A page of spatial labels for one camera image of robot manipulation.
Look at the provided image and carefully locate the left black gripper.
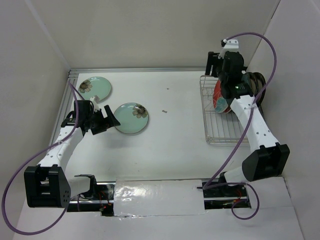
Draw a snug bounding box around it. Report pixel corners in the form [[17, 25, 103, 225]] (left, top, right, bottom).
[[86, 105, 121, 135]]

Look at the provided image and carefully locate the red floral plate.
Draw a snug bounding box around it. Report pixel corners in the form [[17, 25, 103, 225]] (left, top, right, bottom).
[[213, 96, 232, 114], [212, 80, 224, 100]]

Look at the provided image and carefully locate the brown rim plate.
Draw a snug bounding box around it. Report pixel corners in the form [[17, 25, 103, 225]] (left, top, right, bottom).
[[255, 72, 266, 107], [249, 72, 261, 96]]

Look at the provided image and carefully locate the dark blue plate front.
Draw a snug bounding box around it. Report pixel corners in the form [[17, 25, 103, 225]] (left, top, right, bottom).
[[241, 72, 253, 90]]

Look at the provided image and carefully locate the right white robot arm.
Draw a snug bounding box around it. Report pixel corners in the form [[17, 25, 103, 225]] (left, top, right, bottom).
[[205, 51, 290, 196]]

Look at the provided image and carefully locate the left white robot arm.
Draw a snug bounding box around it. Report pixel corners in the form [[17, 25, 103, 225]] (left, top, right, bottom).
[[24, 99, 120, 208]]

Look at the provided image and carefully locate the mint plate centre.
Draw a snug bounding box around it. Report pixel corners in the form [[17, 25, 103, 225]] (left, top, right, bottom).
[[114, 102, 149, 134]]

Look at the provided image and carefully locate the mint plate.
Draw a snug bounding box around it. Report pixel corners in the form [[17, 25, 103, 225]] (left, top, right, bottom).
[[77, 76, 112, 101], [114, 102, 149, 134]]

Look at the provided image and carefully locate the mint plate back left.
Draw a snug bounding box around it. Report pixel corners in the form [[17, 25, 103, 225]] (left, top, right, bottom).
[[77, 76, 112, 101]]

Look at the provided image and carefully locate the white taped cover panel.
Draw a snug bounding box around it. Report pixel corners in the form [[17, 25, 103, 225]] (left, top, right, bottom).
[[113, 179, 206, 217]]

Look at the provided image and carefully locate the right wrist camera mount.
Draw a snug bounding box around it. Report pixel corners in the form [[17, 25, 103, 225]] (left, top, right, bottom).
[[218, 39, 239, 59]]

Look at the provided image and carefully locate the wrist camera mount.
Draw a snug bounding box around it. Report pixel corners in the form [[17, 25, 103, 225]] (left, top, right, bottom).
[[218, 39, 239, 59], [89, 95, 100, 113]]

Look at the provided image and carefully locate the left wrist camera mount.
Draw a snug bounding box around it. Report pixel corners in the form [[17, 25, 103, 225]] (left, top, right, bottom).
[[89, 95, 100, 113]]

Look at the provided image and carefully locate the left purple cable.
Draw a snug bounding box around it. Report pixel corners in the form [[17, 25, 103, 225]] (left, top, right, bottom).
[[1, 79, 82, 236]]

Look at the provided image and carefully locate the purple cable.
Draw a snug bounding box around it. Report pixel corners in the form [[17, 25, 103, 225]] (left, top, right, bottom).
[[203, 32, 278, 221], [1, 79, 82, 236]]

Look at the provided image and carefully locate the wire dish rack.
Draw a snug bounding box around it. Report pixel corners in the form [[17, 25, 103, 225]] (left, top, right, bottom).
[[199, 75, 243, 147]]

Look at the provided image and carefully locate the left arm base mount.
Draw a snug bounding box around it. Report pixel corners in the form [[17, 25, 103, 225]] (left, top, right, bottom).
[[67, 181, 116, 217]]

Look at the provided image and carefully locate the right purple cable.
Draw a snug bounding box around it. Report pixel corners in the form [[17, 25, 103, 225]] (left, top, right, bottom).
[[203, 32, 278, 221]]

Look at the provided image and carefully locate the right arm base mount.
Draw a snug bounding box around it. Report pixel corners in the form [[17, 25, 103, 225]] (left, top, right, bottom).
[[196, 180, 251, 210]]

